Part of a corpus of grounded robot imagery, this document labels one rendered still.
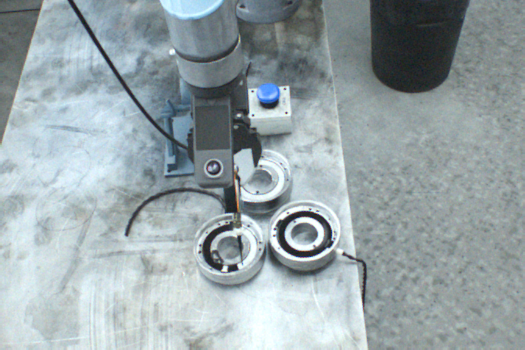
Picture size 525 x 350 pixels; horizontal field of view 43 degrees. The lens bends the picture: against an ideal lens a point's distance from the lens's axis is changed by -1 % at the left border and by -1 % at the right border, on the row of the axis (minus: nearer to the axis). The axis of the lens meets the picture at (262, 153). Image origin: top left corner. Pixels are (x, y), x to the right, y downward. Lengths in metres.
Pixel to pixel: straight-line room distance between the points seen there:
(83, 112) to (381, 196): 1.07
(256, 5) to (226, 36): 0.63
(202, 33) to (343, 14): 1.95
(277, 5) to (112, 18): 0.35
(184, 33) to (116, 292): 0.45
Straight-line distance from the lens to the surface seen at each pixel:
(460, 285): 1.92
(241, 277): 0.96
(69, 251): 1.08
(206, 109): 0.79
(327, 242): 0.98
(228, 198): 0.91
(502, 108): 2.34
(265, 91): 1.11
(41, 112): 1.29
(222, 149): 0.77
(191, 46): 0.72
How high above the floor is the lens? 1.67
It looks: 51 degrees down
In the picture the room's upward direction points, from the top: 7 degrees counter-clockwise
